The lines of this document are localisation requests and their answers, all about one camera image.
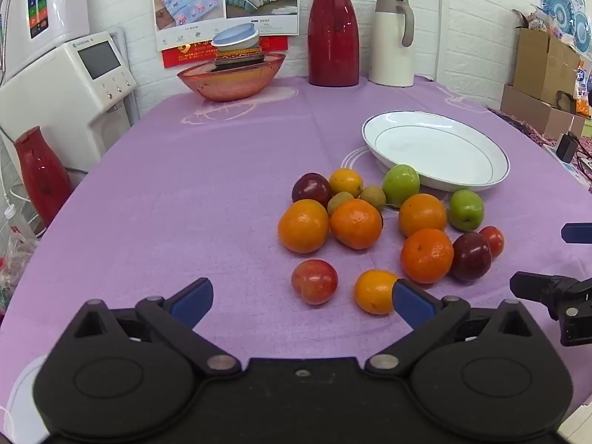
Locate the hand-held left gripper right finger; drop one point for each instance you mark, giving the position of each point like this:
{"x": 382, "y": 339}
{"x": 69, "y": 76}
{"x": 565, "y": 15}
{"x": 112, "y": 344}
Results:
{"x": 411, "y": 303}

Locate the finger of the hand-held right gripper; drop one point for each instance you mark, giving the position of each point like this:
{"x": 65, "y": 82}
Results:
{"x": 532, "y": 286}
{"x": 578, "y": 232}

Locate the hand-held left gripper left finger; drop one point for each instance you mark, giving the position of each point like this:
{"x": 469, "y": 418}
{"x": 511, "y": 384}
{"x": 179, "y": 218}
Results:
{"x": 194, "y": 300}

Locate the small yellow-orange citrus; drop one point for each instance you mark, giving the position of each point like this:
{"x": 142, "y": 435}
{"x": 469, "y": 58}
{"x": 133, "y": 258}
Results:
{"x": 374, "y": 291}
{"x": 345, "y": 182}

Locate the orange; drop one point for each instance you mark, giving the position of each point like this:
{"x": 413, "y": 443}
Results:
{"x": 356, "y": 223}
{"x": 303, "y": 225}
{"x": 427, "y": 256}
{"x": 422, "y": 215}

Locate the small red tomato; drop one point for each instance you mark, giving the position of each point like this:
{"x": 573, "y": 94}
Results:
{"x": 494, "y": 240}

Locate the dark red plum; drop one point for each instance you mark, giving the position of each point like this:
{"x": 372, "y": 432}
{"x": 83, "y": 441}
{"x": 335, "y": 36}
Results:
{"x": 311, "y": 189}
{"x": 471, "y": 256}

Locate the pink-red plum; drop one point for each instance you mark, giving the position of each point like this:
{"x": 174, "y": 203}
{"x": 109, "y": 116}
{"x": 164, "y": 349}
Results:
{"x": 314, "y": 281}

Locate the green jujube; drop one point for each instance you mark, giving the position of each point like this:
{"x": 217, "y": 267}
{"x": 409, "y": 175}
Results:
{"x": 401, "y": 185}
{"x": 467, "y": 209}

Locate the brown longan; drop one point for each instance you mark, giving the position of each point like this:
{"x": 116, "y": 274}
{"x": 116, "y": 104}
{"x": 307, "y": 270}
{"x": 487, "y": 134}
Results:
{"x": 372, "y": 196}
{"x": 340, "y": 202}

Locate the white plate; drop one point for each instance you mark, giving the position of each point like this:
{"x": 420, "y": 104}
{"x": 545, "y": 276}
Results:
{"x": 434, "y": 150}

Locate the white power strip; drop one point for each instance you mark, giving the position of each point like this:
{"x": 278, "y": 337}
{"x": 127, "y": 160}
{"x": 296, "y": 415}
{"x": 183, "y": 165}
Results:
{"x": 573, "y": 171}

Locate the black power adapter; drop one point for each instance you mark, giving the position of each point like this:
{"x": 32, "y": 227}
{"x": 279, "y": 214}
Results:
{"x": 566, "y": 147}

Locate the patterned cloth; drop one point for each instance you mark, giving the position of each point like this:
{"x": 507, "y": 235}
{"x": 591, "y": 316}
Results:
{"x": 532, "y": 132}

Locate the purple tablecloth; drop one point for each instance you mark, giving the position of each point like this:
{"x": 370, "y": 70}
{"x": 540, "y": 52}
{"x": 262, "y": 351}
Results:
{"x": 185, "y": 171}

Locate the flat cardboard box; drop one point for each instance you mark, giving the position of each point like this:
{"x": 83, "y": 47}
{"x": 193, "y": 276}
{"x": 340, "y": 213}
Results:
{"x": 527, "y": 108}

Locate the tall cardboard box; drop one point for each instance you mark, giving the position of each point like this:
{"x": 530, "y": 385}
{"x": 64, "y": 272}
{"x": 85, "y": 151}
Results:
{"x": 541, "y": 60}

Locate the clear plastic bag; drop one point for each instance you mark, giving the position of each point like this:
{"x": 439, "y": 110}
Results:
{"x": 14, "y": 268}

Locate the clear plastic bottle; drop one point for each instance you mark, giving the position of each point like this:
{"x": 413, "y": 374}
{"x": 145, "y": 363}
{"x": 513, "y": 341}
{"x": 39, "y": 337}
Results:
{"x": 13, "y": 222}

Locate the red vase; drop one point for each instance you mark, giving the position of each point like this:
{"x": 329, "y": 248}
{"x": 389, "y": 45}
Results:
{"x": 39, "y": 175}

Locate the red translucent bowl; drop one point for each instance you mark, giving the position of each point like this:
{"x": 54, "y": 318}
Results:
{"x": 231, "y": 85}

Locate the dark patterned bowl stack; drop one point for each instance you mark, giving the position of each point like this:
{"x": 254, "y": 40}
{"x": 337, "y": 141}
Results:
{"x": 240, "y": 61}

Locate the white water dispenser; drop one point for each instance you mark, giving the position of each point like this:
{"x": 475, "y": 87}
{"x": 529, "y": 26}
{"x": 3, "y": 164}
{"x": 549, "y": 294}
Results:
{"x": 55, "y": 97}

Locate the white thermos jug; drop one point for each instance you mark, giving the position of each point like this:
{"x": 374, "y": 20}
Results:
{"x": 391, "y": 46}

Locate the blue-lidded bowl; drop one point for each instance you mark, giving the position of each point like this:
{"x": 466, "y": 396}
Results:
{"x": 236, "y": 34}

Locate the red thermos jug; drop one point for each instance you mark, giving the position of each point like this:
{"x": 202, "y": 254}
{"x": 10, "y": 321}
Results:
{"x": 332, "y": 32}

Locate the blue patterned wall decoration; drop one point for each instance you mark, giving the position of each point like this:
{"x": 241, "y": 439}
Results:
{"x": 559, "y": 9}

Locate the red wall hanging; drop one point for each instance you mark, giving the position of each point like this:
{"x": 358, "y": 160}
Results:
{"x": 185, "y": 55}

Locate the white wall water purifier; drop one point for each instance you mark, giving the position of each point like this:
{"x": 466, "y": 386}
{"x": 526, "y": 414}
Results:
{"x": 60, "y": 9}

